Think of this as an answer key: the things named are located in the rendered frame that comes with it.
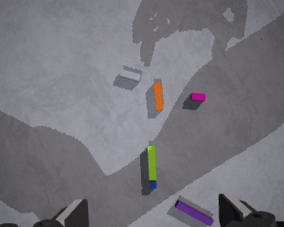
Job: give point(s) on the small blue block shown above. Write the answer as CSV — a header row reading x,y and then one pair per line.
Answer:
x,y
152,184

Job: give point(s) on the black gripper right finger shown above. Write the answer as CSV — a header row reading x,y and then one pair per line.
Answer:
x,y
233,213

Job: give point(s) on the purple rod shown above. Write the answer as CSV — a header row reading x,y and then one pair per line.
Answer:
x,y
194,213

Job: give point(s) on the grey rectangular block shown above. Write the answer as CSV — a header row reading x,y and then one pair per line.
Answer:
x,y
130,75

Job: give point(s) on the lime green rod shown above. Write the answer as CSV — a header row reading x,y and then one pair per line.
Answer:
x,y
152,170

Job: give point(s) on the orange rod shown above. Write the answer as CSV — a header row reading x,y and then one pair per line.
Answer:
x,y
158,96

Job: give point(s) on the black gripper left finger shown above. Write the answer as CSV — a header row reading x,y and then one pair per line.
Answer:
x,y
76,214

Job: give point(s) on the small magenta block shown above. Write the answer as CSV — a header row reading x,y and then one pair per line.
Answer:
x,y
197,97

